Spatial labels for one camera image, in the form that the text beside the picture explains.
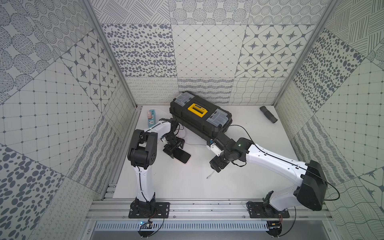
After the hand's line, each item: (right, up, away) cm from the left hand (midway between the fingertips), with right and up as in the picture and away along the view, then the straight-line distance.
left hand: (177, 150), depth 96 cm
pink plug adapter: (-22, +23, +11) cm, 34 cm away
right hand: (+25, -3, -17) cm, 31 cm away
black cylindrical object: (+68, +23, +16) cm, 74 cm away
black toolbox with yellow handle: (+15, +22, -4) cm, 27 cm away
